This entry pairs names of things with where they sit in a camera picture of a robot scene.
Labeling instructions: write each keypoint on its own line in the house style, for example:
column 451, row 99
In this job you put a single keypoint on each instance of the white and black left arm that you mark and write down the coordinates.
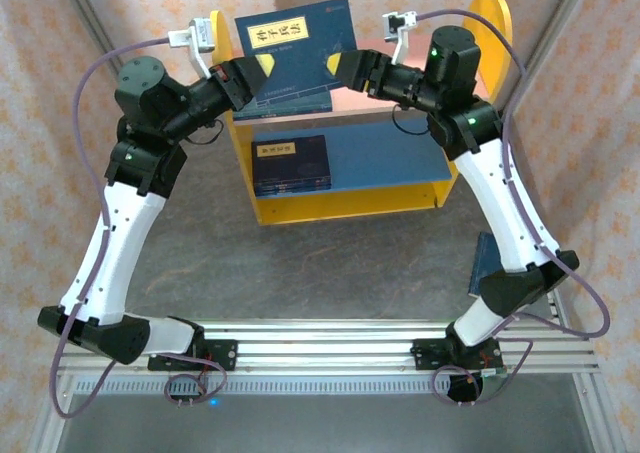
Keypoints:
column 115, row 258

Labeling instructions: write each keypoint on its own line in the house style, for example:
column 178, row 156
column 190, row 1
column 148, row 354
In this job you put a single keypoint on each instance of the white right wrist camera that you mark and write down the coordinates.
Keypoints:
column 400, row 23

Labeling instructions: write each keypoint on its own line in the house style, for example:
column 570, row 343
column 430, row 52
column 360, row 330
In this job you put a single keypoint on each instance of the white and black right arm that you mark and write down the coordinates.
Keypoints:
column 505, row 213

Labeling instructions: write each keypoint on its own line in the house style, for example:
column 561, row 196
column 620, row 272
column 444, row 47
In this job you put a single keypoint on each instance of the aluminium frame post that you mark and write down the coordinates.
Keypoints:
column 560, row 20
column 80, row 3

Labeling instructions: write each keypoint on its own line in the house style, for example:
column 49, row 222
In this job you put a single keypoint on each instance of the dark blue yellow-label book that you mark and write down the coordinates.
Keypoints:
column 481, row 268

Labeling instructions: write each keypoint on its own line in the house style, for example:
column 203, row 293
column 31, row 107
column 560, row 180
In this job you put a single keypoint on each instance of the yellow shelf, blue and pink boards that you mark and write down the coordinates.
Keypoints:
column 350, row 208

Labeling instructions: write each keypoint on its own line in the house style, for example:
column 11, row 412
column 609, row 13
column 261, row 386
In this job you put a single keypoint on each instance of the dark blue classics book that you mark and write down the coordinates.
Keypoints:
column 300, row 160
column 300, row 193

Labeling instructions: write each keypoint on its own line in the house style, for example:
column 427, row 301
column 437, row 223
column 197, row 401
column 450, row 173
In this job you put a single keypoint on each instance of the aluminium mounting rail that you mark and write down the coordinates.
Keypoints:
column 325, row 348

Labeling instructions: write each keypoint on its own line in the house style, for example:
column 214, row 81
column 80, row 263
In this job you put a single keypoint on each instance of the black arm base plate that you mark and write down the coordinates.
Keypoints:
column 430, row 355
column 220, row 355

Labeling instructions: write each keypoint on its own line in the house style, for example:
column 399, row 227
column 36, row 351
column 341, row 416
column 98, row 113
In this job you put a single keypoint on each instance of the aluminium table edge rail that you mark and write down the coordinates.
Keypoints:
column 50, row 418
column 600, row 413

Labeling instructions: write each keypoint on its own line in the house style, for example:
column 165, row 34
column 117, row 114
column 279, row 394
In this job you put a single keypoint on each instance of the dark blue Yijing book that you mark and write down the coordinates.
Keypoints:
column 300, row 187

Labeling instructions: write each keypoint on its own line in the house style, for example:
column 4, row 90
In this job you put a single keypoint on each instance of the dark blue Sunzi Bingfa book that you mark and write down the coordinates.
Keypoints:
column 300, row 58

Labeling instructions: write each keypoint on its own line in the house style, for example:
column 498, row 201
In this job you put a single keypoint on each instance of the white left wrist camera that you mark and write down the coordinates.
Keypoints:
column 200, row 30

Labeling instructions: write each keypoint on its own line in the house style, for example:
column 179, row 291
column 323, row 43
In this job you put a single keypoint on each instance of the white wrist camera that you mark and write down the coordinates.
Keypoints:
column 200, row 30
column 400, row 23

